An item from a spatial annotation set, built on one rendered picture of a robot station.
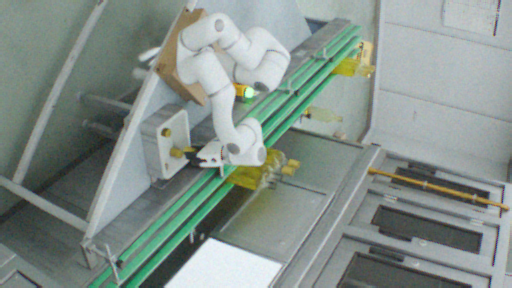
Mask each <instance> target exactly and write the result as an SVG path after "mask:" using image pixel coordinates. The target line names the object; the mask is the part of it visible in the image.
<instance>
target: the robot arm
mask: <svg viewBox="0 0 512 288"><path fill-rule="evenodd" d="M216 40H217V43H218V45H219V47H220V48H221V49H222V50H224V52H226V53H227V54H224V53H219V52H214V51H213V49H212V48H211V47H208V46H206V45H208V44H212V43H214V42H215V41H216ZM204 46H206V47H204ZM200 48H203V49H202V50H201V51H200V52H198V50H199V49H200ZM289 60H290V56H289V54H288V51H287V50H286V49H285V48H284V47H283V46H282V45H281V44H280V43H279V41H277V40H276V39H275V38H274V36H273V35H272V34H271V33H269V32H268V31H267V30H266V29H264V28H262V27H261V26H251V27H250V28H249V29H248V30H247V31H246V32H245V33H244V34H243V33H241V32H240V31H239V29H238V28H237V27H236V26H235V25H234V23H233V21H231V20H230V17H229V16H227V15H225V14H224V13H221V12H215V13H212V14H211V15H209V16H207V17H205V18H203V19H201V20H198V21H197V22H195V23H193V24H191V26H189V27H187V28H185V29H183V30H181V31H180V33H179V36H178V43H177V69H178V76H179V77H180V79H181V81H182V82H183V83H184V84H186V85H187V84H193V83H196V82H199V83H200V84H201V86H202V87H203V89H204V91H205V93H206V95H207V96H208V98H209V99H210V101H211V103H212V114H213V121H214V130H215V133H216V135H217V136H218V137H219V139H220V141H212V142H210V143H208V144H207V145H200V146H199V145H191V148H195V149H197V150H198V152H188V151H185V152H184V153H185V156H186V159H187V160H193V161H192V162H193V164H194V165H196V164H200V163H201V164H200V165H201V167H217V166H223V165H239V166H261V165H262V164H264V162H265V157H266V151H265V146H264V145H263V137H262V129H261V126H260V123H259V122H258V121H257V120H256V119H255V118H245V119H244V120H243V121H242V122H241V123H240V124H239V125H238V126H237V127H236V128H235V129H234V127H233V124H232V120H231V108H232V104H233V101H234V97H235V89H234V87H233V84H232V82H235V83H240V84H244V85H248V86H250V87H252V88H257V89H259V90H261V91H264V92H271V91H273V90H274V89H276V88H277V87H278V86H279V82H280V80H281V78H282V77H283V75H284V72H285V70H286V68H287V67H288V65H289V63H290V61H289ZM231 81H232V82H231ZM196 155H197V156H198V157H199V158H197V157H196Z"/></svg>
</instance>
